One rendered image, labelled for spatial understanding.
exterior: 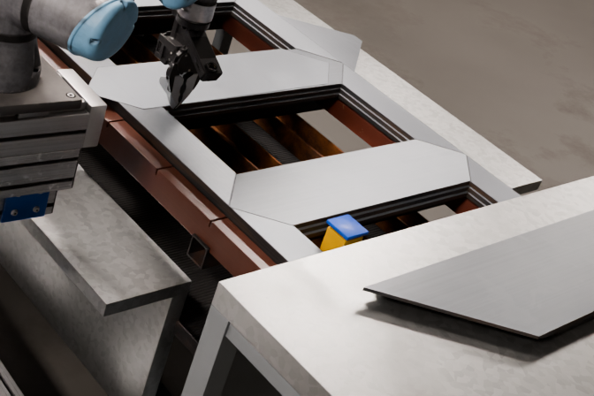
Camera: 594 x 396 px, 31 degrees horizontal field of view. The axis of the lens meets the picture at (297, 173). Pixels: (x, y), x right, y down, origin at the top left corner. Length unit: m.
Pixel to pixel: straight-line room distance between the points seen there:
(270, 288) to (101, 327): 0.88
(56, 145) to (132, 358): 0.54
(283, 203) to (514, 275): 0.57
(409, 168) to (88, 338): 0.80
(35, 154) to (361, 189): 0.70
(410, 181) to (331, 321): 0.91
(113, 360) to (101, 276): 0.32
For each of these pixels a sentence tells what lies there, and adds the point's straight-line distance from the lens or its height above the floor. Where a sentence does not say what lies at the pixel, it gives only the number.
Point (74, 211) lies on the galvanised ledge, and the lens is 2.24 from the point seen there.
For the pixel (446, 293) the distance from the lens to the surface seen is 1.64.
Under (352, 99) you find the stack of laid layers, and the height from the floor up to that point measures 0.83.
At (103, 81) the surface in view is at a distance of 2.38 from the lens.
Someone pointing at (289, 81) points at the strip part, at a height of 0.85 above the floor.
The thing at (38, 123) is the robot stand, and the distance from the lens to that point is 1.93.
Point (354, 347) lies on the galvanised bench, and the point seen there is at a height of 1.05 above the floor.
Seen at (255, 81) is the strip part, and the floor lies 0.85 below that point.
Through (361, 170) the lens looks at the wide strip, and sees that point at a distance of 2.35.
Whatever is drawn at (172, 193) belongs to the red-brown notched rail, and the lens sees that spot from 2.13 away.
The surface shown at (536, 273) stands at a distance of 1.79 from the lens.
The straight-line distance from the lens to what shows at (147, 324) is 2.22.
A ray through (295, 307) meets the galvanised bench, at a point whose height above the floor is 1.05.
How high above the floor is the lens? 1.93
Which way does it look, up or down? 29 degrees down
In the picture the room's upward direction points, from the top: 19 degrees clockwise
